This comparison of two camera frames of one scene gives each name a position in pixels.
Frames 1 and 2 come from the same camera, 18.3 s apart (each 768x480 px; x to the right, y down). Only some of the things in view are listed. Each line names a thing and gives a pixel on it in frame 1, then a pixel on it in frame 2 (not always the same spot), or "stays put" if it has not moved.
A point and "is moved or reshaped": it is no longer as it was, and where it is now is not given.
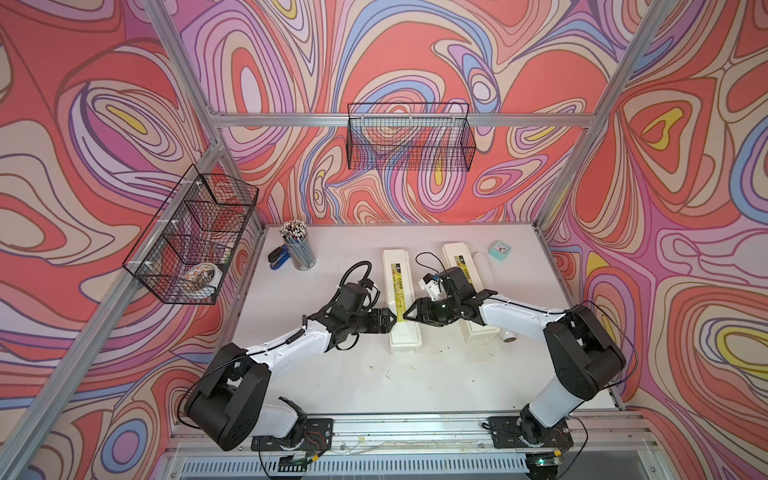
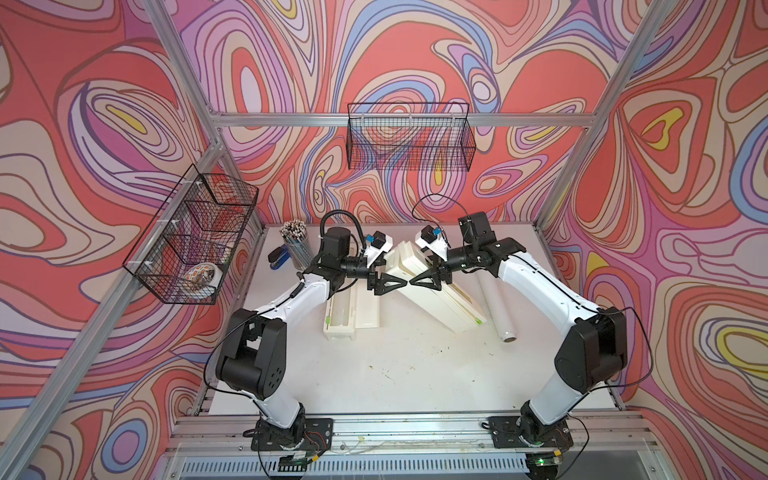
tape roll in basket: [205, 273] stays put
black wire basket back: [410, 136] stays put
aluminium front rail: [606, 445] stays put
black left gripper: [385, 326] -> [384, 282]
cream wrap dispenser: [457, 256] -> [405, 261]
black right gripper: [426, 313] -> [432, 273]
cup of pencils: [296, 235] stays put
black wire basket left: [180, 258] stays put
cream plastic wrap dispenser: [405, 336] is moved or reshaped
